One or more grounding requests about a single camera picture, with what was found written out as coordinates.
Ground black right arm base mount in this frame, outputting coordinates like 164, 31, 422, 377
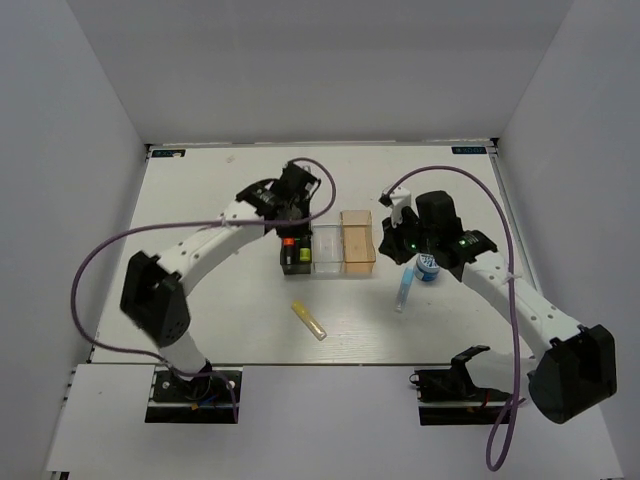
409, 345, 511, 426

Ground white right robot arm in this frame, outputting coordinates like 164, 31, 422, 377
379, 187, 617, 424

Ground blue translucent glue stick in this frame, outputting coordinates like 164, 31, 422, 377
394, 268, 414, 313

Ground orange cap black highlighter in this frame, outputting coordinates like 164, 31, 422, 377
281, 238, 295, 265

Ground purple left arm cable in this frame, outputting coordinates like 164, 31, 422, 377
70, 157, 337, 424

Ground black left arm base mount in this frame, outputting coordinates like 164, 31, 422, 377
145, 369, 243, 425

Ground yellow cap black highlighter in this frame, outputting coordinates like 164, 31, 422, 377
298, 236, 312, 263

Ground blue white tape roll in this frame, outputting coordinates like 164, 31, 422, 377
414, 254, 440, 283

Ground blue corner label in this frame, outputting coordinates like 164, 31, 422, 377
151, 149, 186, 158
451, 146, 487, 155

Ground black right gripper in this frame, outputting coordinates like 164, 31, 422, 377
379, 208, 438, 265

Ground yellow translucent glue stick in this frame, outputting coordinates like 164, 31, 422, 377
291, 301, 327, 341

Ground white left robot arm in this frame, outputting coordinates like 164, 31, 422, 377
120, 160, 321, 399

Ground clear plastic container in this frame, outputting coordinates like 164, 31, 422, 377
312, 224, 344, 277

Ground dark grey plastic container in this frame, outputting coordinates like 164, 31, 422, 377
276, 222, 312, 275

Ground orange translucent plastic container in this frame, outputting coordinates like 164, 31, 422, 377
340, 210, 376, 276

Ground right blue corner label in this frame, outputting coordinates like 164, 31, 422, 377
451, 146, 487, 155

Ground left blue corner label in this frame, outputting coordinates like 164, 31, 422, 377
151, 149, 186, 158

